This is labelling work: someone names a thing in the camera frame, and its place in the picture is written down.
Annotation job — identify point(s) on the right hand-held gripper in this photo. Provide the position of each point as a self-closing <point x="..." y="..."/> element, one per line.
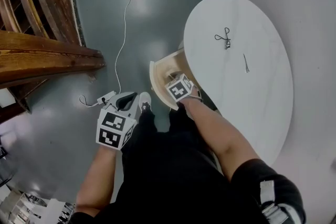
<point x="178" y="90"/>

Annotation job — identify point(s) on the person's right forearm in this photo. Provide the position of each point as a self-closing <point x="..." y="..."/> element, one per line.
<point x="215" y="133"/>

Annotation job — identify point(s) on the white marble table top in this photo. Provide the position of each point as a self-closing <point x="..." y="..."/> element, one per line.
<point x="249" y="99"/>

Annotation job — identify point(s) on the small metal tweezers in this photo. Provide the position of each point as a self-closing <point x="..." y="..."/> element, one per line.
<point x="246" y="64"/>

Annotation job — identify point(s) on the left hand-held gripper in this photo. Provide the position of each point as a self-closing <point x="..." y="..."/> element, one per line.
<point x="110" y="131"/>

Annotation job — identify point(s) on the person's black shirt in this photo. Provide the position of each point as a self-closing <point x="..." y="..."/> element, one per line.
<point x="210" y="202"/>

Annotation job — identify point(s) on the white power strip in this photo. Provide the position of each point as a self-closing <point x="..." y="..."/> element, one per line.
<point x="106" y="97"/>

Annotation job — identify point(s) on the small black eyelash curler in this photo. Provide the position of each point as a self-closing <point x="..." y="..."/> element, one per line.
<point x="226" y="40"/>

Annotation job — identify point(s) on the light wooden drawer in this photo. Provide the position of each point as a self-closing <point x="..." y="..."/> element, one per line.
<point x="160" y="78"/>

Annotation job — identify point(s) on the person's left forearm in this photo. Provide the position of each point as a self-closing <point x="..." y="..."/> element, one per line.
<point x="98" y="181"/>

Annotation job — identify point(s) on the brown wooden counter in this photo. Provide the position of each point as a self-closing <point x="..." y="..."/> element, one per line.
<point x="39" y="60"/>

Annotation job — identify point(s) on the person's white shoe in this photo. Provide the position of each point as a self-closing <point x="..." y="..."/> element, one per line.
<point x="145" y="101"/>

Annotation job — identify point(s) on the white shelf rack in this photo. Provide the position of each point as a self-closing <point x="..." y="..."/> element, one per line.
<point x="34" y="207"/>

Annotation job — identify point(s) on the person's black trousers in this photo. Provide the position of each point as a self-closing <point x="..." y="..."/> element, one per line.
<point x="168" y="154"/>

